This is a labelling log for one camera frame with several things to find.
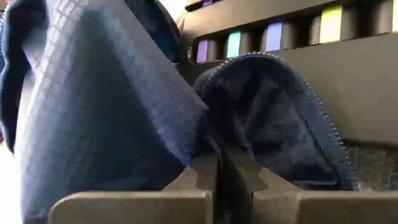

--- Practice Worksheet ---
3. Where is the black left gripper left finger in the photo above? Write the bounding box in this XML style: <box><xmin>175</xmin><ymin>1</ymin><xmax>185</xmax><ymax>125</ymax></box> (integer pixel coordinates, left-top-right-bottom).
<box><xmin>48</xmin><ymin>152</ymin><xmax>218</xmax><ymax>224</ymax></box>

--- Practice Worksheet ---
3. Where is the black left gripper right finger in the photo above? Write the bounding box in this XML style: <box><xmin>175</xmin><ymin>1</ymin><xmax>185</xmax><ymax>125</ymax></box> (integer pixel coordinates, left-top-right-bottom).
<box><xmin>228</xmin><ymin>152</ymin><xmax>398</xmax><ymax>224</ymax></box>

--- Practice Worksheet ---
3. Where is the navy blue backpack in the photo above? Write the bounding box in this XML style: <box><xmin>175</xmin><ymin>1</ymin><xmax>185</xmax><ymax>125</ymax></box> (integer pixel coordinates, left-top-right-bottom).
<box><xmin>0</xmin><ymin>0</ymin><xmax>360</xmax><ymax>224</ymax></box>

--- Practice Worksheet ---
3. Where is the black coloured marker case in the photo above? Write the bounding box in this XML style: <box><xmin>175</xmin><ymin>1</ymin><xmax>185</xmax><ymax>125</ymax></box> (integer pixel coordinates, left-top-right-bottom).
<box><xmin>178</xmin><ymin>0</ymin><xmax>398</xmax><ymax>147</ymax></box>

